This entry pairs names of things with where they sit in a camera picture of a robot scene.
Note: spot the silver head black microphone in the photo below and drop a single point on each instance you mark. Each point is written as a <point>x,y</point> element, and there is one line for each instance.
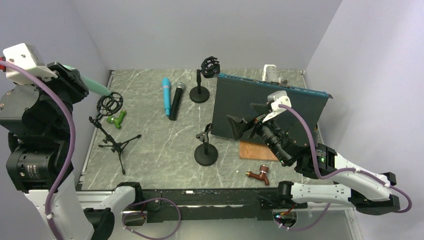
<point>180,87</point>

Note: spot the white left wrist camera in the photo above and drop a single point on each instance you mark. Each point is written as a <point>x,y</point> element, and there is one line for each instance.
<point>26,57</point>

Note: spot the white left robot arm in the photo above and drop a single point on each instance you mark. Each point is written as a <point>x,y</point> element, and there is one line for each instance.
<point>41,137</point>

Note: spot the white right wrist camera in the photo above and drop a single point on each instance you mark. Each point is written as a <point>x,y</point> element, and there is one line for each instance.
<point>276,99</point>

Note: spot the black clip desk stand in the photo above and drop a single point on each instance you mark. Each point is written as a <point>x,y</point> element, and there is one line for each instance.
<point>205,154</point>

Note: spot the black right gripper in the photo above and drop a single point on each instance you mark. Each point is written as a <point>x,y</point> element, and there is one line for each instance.
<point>239,126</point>

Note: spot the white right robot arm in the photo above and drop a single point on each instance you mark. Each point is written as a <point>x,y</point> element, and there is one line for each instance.
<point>284,131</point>

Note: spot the mint green microphone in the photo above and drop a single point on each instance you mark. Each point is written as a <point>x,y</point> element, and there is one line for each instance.
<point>94,86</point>

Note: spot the dark grey network switch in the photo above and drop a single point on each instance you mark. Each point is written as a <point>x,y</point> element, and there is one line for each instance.
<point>240,97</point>

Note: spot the black tripod shock mount stand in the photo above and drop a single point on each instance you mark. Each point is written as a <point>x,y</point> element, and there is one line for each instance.
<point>111,105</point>

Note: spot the brown tap fitting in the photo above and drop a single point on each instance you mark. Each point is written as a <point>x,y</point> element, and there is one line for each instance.
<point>262,176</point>

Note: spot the brown wooden board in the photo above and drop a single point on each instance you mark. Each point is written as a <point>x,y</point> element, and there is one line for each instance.
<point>253,151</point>

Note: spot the green pipe fitting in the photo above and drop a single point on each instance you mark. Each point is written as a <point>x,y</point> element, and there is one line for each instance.
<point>117,120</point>

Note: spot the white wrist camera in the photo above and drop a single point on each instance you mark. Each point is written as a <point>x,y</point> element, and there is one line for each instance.
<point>276,99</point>
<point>26,57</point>

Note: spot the white metal bracket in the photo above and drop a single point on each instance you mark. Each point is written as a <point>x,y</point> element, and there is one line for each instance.
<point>270,75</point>

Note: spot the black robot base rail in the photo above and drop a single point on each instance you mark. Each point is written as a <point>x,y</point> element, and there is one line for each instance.
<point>211,204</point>

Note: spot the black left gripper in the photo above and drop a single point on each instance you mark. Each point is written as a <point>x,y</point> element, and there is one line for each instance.
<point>71,79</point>

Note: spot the blue microphone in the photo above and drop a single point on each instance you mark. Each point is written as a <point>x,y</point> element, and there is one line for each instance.
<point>166,89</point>

